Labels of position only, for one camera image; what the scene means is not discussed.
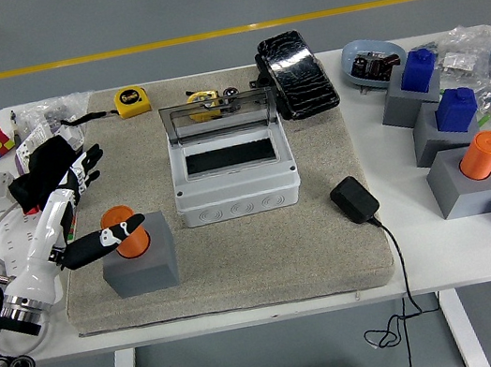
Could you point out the clear bags of small parts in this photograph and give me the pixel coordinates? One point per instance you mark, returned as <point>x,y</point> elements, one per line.
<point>481,66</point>

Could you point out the smoky transparent box lid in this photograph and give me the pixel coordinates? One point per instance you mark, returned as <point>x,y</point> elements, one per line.
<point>179,128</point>

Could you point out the blue-grey bowl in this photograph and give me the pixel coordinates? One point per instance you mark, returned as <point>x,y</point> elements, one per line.
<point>353,55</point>

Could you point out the dark electronic parts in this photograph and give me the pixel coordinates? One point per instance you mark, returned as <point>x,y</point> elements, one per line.
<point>372,65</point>

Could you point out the grey plastic junction box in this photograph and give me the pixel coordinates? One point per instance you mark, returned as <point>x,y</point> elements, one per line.
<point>237,189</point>

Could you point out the blue block battery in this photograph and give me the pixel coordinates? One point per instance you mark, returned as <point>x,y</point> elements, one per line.
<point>418,70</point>
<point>455,108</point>

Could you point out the grey holder block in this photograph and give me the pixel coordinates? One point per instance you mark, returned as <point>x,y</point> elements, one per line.
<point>433,141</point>
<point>467,197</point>
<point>398,104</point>

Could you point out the white purple product package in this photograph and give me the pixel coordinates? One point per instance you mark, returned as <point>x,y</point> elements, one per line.
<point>31,142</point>

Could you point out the orange cylinder battery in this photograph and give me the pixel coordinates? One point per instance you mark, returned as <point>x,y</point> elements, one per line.
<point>483,156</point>
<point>115,215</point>

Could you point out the black cloth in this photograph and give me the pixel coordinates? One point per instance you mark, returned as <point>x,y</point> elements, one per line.
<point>43,167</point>

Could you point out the glossy black cracked case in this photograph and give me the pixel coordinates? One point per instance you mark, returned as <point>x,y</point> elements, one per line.
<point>297,74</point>

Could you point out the black power adapter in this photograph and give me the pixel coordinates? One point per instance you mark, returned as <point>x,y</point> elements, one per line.
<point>354,198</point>

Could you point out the grey block with round hole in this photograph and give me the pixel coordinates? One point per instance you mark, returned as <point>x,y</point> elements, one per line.
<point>147,272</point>

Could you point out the white power strip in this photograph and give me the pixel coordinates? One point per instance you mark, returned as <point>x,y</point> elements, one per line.
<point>12,234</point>

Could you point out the clear plastic bag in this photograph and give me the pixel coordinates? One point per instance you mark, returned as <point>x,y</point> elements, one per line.
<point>48,114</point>

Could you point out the grey-brown fabric mat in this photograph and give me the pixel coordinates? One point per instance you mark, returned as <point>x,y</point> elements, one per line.
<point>240,260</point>

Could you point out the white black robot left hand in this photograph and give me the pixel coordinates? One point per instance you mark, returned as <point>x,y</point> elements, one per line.
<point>43,247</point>

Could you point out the small black capacitor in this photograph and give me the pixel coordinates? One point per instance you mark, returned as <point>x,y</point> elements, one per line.
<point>231,92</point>

